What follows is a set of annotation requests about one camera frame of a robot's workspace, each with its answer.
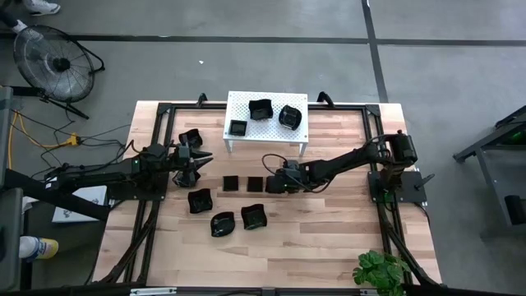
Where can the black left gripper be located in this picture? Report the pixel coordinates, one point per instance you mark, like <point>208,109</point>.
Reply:
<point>183,162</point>

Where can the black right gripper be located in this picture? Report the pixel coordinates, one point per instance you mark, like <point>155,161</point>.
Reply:
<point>295,177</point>

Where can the black wavy square bowl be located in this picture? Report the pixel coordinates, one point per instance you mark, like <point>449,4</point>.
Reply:
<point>260,110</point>
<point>194,135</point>
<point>253,217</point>
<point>200,201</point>

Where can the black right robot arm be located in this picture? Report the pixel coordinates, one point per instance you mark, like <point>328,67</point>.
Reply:
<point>349,158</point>

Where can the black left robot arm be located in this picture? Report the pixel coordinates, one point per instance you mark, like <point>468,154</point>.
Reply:
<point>102,174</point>

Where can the white perforated metal shelf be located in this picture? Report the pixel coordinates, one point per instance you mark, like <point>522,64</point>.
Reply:
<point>263,133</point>

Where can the black hook clamp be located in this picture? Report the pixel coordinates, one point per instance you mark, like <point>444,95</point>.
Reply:
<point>324,94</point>
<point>201,98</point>

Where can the white printed box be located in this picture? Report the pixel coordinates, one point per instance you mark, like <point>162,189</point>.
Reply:
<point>88,197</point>

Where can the green leafy plant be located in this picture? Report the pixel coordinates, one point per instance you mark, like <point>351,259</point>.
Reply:
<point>382,271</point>

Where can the black diagonal beam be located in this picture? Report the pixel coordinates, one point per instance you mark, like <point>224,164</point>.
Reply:
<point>41,191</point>

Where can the black floor fan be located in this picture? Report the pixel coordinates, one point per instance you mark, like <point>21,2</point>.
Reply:
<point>55,63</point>

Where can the yellow and white canister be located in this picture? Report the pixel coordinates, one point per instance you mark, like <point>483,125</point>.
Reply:
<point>39,248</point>

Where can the grey equipment panel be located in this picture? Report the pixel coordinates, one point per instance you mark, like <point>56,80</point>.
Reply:
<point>5,135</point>

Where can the grey cabinet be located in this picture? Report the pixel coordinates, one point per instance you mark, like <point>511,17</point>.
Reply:
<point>10,230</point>

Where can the person's white shoe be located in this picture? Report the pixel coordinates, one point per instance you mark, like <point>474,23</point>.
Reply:
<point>20,28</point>
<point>41,7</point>

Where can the black metal stand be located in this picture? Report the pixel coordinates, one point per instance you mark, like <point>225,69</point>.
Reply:
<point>515,209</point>

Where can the person's leg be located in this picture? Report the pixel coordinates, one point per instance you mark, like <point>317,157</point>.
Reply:
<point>7,17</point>

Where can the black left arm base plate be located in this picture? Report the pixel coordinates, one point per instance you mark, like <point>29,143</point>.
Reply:
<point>135,195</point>

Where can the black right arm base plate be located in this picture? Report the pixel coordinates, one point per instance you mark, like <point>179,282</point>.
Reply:
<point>415,194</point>

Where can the silver metal bracket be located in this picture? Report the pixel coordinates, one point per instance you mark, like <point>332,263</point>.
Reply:
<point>152,291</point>

